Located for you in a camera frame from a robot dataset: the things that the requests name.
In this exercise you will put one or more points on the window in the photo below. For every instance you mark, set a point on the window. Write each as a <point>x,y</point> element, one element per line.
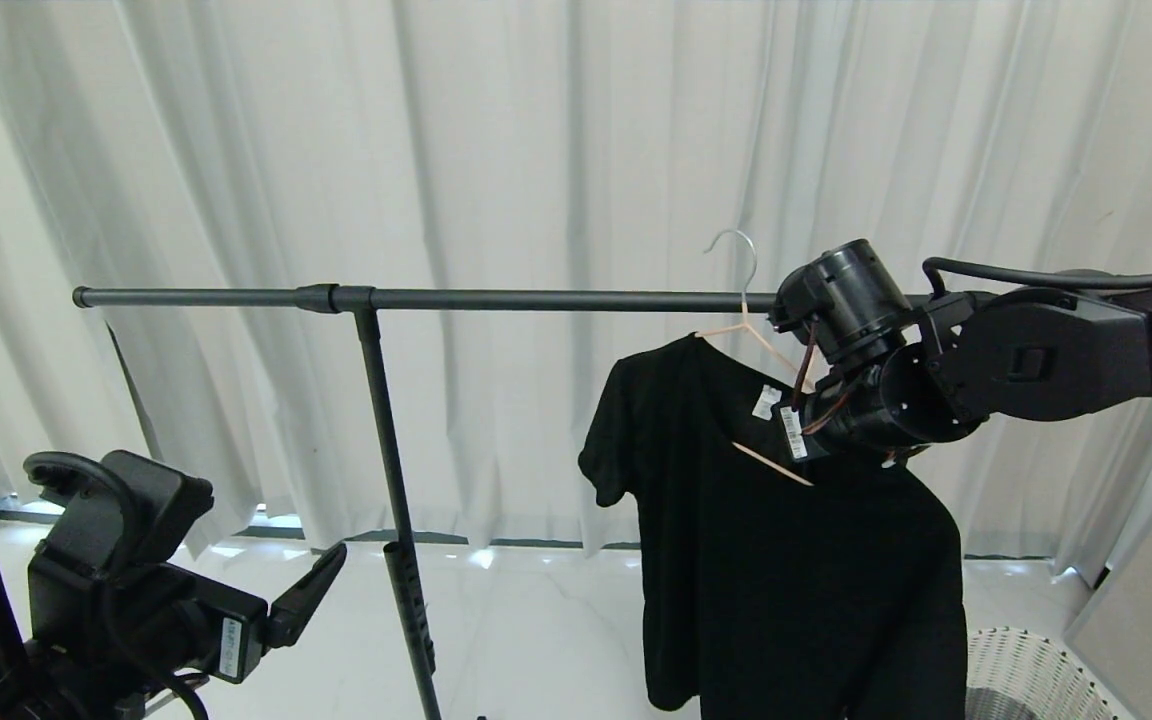
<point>276,525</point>

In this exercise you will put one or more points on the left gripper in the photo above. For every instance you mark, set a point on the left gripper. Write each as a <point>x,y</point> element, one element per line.
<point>176,625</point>

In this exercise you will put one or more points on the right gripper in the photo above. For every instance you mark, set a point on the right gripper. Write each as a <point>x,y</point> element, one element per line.
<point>876,415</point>

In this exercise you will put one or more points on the pink clothes hanger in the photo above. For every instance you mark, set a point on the pink clothes hanger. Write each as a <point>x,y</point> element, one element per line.
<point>751,330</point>

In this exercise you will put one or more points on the white curtain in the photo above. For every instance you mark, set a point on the white curtain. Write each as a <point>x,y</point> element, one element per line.
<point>486,130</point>

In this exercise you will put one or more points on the black clothes rack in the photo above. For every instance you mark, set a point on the black clothes rack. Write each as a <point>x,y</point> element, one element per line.
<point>536,299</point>

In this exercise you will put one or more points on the black garment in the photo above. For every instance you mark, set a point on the black garment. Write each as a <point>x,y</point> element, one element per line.
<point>786,600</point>

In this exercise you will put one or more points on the white laundry basket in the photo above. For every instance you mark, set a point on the white laundry basket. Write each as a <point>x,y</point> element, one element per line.
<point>1026,680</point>

